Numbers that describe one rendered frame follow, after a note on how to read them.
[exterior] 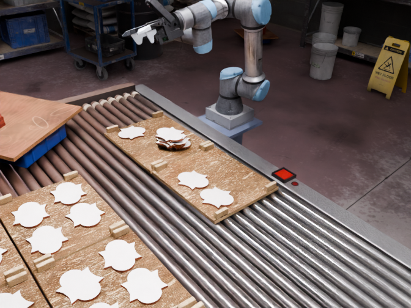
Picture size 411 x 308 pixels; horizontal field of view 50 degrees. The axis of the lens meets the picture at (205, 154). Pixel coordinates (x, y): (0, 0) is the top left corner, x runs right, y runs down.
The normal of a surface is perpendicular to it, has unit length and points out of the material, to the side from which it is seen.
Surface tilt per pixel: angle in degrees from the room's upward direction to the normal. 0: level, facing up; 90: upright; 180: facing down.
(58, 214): 0
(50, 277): 0
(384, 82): 78
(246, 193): 0
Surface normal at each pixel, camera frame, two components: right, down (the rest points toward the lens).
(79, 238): 0.03, -0.85
